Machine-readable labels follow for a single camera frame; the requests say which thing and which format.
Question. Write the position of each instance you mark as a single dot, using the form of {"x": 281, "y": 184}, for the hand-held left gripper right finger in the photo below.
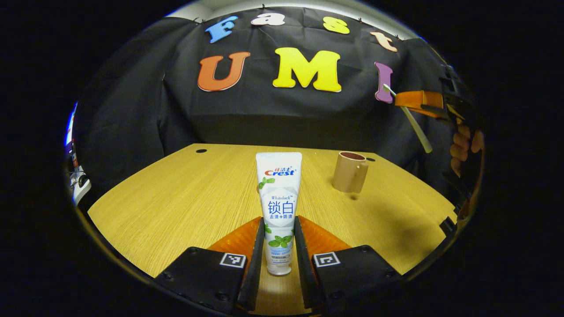
{"x": 302, "y": 268}

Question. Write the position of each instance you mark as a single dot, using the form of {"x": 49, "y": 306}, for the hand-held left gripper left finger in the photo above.
{"x": 256, "y": 268}

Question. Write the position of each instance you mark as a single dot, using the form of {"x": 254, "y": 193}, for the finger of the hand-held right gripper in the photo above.
{"x": 418, "y": 99}

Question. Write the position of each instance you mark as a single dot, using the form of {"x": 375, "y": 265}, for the white toothbrush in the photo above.
{"x": 418, "y": 132}

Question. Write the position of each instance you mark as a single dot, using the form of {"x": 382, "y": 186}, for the white toothpaste tube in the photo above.
{"x": 279, "y": 207}

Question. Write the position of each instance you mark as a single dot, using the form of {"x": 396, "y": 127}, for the beige cup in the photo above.
{"x": 346, "y": 176}

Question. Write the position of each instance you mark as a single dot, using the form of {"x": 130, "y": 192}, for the black backdrop cloth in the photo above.
{"x": 286, "y": 119}

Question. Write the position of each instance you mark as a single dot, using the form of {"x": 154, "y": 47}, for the white side desk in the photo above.
{"x": 83, "y": 190}

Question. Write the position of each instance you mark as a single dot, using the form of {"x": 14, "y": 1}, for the computer monitor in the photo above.
{"x": 69, "y": 127}

